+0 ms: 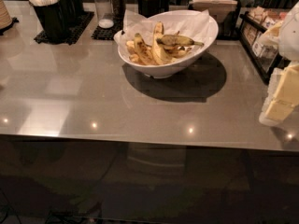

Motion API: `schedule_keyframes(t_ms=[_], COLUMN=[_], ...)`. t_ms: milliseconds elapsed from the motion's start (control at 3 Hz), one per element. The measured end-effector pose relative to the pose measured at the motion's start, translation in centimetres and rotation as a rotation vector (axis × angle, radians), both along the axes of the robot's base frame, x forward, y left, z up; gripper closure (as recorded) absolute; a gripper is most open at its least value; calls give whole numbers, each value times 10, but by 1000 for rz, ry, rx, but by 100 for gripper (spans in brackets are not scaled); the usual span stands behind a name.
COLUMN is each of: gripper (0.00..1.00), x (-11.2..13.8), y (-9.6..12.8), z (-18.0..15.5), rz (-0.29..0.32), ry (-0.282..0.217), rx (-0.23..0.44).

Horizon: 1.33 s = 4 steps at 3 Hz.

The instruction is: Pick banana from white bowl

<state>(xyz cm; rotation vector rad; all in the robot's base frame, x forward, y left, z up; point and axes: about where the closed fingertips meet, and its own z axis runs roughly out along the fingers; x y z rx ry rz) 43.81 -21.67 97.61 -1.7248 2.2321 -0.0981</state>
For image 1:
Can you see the black rubber mat under shakers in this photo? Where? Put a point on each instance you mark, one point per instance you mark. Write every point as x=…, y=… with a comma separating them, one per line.
x=107, y=33

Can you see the stack of paper cups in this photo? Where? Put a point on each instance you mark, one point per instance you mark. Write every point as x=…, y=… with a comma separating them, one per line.
x=5, y=19

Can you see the black condiment packet rack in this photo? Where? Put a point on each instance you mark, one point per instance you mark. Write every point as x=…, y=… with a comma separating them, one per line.
x=264, y=58

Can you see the black cup of white cutlery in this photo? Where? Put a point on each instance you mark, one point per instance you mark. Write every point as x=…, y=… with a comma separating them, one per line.
x=47, y=10

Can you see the glass pepper shaker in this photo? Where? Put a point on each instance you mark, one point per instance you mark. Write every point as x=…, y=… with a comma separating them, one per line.
x=118, y=8

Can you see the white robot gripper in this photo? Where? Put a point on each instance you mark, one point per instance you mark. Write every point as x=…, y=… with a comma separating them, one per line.
x=290, y=36

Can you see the black napkin holder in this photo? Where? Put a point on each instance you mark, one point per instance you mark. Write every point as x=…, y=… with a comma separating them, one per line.
x=224, y=12

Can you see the black rubber mat left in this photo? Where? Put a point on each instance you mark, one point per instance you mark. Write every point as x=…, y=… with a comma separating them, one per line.
x=58, y=32

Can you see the white oval bowl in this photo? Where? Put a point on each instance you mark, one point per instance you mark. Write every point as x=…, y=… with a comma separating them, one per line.
x=167, y=70

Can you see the upright yellow banana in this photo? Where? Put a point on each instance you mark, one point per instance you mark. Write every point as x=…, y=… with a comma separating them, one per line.
x=159, y=54

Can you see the left spotted banana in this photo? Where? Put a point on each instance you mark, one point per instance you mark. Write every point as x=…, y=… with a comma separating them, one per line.
x=142, y=50

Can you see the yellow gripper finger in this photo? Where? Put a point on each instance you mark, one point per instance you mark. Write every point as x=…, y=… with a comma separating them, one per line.
x=278, y=111

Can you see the white paper bowl liner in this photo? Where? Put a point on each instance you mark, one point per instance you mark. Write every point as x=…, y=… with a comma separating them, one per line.
x=194, y=24

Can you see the glass salt shaker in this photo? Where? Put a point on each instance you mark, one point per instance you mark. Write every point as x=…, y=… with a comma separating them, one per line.
x=104, y=13

